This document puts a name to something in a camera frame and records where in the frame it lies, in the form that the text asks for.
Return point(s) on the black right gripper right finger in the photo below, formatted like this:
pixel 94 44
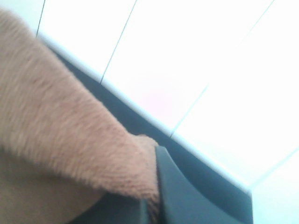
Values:
pixel 182 203

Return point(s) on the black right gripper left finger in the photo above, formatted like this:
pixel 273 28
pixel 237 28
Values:
pixel 115 209

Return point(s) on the brown towel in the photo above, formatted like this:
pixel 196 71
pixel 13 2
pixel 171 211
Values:
pixel 61 149

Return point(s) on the black table cloth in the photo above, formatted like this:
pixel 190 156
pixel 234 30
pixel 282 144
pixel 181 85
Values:
pixel 202 176

